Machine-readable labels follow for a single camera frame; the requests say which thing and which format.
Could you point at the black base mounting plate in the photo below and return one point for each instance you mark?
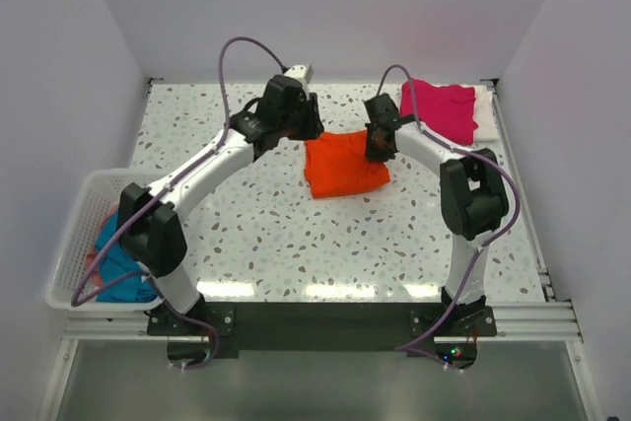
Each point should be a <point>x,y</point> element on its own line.
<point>226,330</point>

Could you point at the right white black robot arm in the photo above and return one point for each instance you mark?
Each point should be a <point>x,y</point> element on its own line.
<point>473,198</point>

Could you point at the white plastic laundry basket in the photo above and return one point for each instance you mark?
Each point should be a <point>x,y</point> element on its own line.
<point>98,194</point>

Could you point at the blue t-shirt in basket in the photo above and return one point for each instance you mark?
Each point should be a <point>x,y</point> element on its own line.
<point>115,264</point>

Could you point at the folded magenta t-shirt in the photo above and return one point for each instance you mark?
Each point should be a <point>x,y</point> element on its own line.
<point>447,110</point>

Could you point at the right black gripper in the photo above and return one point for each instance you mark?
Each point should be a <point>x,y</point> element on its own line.
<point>373,155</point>

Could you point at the folded white t-shirt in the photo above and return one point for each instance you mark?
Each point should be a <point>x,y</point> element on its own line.
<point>483,116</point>

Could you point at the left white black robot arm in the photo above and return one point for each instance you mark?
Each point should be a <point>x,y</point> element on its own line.
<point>151,217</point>

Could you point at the orange t-shirt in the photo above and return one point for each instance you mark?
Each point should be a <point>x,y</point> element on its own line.
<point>336,166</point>

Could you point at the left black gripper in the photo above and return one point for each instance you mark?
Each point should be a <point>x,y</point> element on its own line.
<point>314,127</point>

